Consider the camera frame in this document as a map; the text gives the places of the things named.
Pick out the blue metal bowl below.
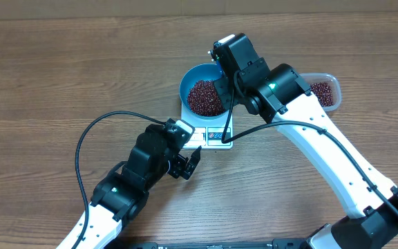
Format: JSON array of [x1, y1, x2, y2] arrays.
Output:
[[179, 64, 222, 112]]

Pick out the white digital kitchen scale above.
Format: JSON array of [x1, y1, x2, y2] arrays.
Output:
[[181, 105, 233, 149]]

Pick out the clear plastic food container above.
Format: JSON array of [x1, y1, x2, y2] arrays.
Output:
[[301, 73, 342, 112]]

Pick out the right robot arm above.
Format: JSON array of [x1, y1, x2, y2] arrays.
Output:
[[210, 33, 398, 248]]

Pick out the red beans in bowl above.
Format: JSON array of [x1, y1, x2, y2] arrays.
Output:
[[187, 80, 225, 117]]

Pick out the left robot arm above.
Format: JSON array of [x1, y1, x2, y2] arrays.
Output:
[[58, 120, 201, 248]]

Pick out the red adzuki beans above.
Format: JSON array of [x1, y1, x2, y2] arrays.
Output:
[[310, 82, 334, 107]]

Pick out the blue plastic measuring scoop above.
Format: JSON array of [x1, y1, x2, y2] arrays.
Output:
[[214, 59, 225, 77]]

